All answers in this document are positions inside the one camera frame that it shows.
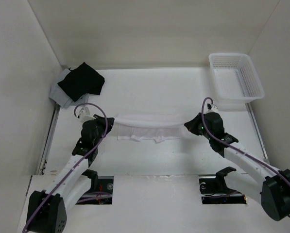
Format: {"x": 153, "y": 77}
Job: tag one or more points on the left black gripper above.
{"x": 100, "y": 120}

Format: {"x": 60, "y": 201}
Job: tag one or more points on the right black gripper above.
{"x": 191, "y": 125}

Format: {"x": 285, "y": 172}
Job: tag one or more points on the white tank top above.
{"x": 156, "y": 127}

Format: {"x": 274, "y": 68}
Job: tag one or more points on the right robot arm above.
{"x": 272, "y": 186}

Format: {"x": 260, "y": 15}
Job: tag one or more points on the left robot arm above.
{"x": 47, "y": 209}

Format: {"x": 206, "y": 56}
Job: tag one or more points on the folded black tank top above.
{"x": 82, "y": 80}

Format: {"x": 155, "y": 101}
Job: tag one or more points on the folded grey tank top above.
{"x": 60, "y": 97}

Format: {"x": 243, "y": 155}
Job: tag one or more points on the white plastic basket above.
{"x": 235, "y": 78}

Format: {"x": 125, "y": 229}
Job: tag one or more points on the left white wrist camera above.
{"x": 84, "y": 115}

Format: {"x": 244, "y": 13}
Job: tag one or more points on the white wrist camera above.
{"x": 212, "y": 108}
{"x": 84, "y": 115}

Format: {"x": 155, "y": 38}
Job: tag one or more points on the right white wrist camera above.
{"x": 212, "y": 108}

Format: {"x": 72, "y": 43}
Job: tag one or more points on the left metal table rail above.
{"x": 45, "y": 152}

